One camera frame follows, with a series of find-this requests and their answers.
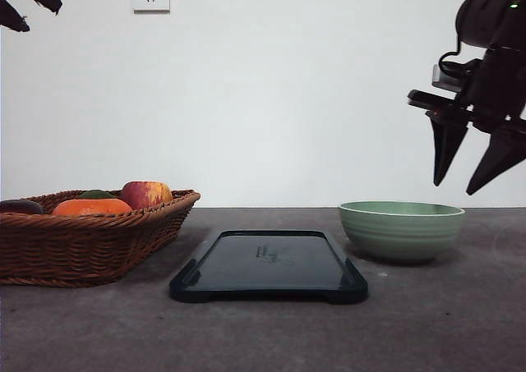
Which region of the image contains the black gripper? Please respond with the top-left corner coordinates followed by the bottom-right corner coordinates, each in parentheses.
top-left (408, 47), bottom-right (526, 195)

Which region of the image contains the green ceramic bowl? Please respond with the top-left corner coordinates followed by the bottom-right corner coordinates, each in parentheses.
top-left (339, 200), bottom-right (466, 261)

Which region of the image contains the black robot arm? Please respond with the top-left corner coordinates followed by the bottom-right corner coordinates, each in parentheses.
top-left (427, 0), bottom-right (526, 194)

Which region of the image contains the brown wicker basket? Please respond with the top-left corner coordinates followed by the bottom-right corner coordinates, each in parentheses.
top-left (0, 189), bottom-right (201, 287)

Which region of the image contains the dark red apple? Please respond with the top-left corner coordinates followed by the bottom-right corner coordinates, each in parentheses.
top-left (0, 200), bottom-right (44, 215)

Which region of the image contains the green lime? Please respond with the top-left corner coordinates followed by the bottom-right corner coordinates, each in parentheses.
top-left (79, 190), bottom-right (114, 199)

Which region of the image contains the orange fruit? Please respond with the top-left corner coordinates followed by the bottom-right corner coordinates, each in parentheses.
top-left (52, 199), bottom-right (133, 216)

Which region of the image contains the red yellow apple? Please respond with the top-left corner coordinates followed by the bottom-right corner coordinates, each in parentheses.
top-left (120, 181), bottom-right (173, 210)

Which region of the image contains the black rectangular tray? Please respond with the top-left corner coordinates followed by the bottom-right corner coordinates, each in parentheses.
top-left (170, 230), bottom-right (368, 304)

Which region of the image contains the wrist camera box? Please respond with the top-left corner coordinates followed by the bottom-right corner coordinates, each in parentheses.
top-left (431, 63), bottom-right (468, 92)

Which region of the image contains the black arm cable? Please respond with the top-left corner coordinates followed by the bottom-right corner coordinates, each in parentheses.
top-left (438, 0), bottom-right (473, 76)

